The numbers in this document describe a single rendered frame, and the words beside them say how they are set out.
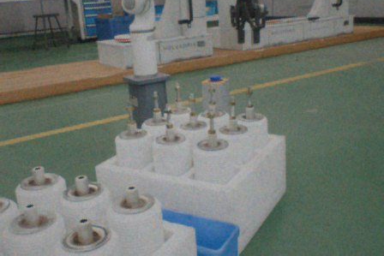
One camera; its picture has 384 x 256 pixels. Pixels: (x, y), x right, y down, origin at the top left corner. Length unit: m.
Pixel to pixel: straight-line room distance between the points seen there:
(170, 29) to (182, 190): 2.67
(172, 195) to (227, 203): 0.14
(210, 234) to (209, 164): 0.15
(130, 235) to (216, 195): 0.28
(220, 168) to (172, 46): 2.49
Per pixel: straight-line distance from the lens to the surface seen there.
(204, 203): 0.98
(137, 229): 0.73
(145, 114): 1.64
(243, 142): 1.07
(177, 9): 3.61
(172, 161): 1.02
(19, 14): 9.45
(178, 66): 3.36
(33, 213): 0.75
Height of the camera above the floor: 0.60
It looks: 15 degrees down
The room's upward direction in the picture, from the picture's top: 4 degrees counter-clockwise
